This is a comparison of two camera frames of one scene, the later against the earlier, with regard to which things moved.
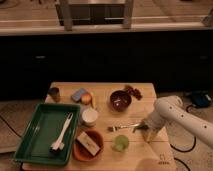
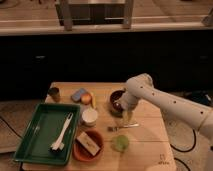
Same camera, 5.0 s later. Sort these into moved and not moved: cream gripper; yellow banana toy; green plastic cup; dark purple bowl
Moved: cream gripper
Not moved: dark purple bowl; yellow banana toy; green plastic cup
